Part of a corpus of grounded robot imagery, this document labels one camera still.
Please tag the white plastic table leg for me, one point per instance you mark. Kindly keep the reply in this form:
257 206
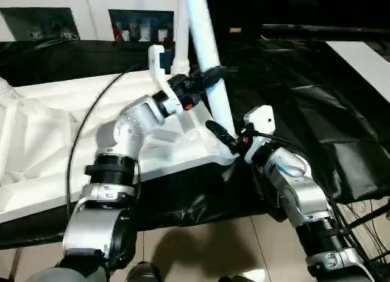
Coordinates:
5 87
207 44
182 35

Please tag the white plastic table top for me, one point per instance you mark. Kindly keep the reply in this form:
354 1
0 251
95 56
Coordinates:
61 117

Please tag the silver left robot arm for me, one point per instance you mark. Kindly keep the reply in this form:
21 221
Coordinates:
134 123

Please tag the small tan block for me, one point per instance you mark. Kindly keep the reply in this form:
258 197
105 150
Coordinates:
235 29

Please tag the black shiny mat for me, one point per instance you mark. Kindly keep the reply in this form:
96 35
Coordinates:
304 90

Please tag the long dark tube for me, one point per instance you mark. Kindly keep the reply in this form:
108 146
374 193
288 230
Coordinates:
320 27

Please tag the white cabinet with glass doors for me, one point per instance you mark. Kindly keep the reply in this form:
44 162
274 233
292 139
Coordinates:
91 14

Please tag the dark rounded robot foot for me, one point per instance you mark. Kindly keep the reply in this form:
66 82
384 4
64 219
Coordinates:
233 279
143 273

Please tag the white flat item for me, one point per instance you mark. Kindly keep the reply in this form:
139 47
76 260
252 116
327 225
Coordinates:
359 62

